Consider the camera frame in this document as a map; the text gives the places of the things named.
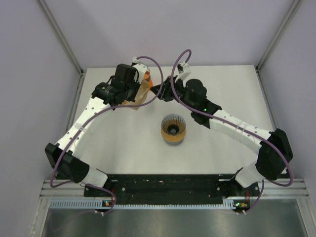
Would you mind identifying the slotted cable duct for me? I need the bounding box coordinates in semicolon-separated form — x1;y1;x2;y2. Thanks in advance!
50;199;249;210

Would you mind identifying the left aluminium corner post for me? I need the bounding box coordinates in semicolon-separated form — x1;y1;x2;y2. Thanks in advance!
36;0;83;75

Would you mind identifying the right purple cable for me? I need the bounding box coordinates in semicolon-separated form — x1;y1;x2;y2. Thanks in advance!
171;49;294;215

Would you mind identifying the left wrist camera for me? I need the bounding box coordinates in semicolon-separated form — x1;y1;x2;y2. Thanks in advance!
131;57;149;83

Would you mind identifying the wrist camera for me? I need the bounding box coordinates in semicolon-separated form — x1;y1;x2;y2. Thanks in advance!
131;57;149;83
176;62;191;80

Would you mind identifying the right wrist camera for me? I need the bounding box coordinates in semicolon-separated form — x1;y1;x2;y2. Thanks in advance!
176;62;191;80

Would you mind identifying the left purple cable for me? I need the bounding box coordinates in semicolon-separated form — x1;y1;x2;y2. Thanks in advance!
50;55;164;217

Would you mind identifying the aluminium corner post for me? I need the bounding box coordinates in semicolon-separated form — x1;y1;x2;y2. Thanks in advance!
36;0;83;75
255;0;303;72

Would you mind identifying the orange filter box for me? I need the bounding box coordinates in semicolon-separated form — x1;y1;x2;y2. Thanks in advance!
123;78;153;110

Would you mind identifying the wooden ring with hole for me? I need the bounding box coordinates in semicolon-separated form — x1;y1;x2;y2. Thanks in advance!
160;128;187;143

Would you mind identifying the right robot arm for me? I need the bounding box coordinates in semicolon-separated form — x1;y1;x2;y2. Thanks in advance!
151;77;293;196

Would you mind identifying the right aluminium corner post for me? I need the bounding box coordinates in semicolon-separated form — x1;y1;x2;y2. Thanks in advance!
255;0;303;72

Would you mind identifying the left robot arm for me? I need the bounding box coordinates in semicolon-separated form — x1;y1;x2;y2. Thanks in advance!
45;61;148;196

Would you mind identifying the grey glass server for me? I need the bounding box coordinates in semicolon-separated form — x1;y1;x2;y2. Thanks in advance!
165;140;183;146

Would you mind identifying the grey ribbed glass dripper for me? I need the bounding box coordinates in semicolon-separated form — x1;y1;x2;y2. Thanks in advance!
161;114;186;136

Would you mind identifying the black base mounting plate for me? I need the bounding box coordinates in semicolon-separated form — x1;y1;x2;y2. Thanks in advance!
83;171;262;205

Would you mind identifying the orange glass beaker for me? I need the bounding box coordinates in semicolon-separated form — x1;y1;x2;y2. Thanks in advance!
144;69;153;87

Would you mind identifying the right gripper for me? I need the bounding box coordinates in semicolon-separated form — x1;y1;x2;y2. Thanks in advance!
151;76;196;112

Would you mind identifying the purple cable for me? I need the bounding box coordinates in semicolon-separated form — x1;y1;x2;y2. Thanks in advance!
50;55;164;217
171;49;294;215

